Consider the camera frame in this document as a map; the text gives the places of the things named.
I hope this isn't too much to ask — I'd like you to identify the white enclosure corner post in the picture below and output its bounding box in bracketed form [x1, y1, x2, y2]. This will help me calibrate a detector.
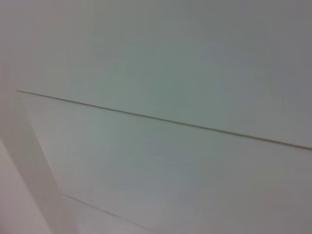
[0, 60, 82, 234]

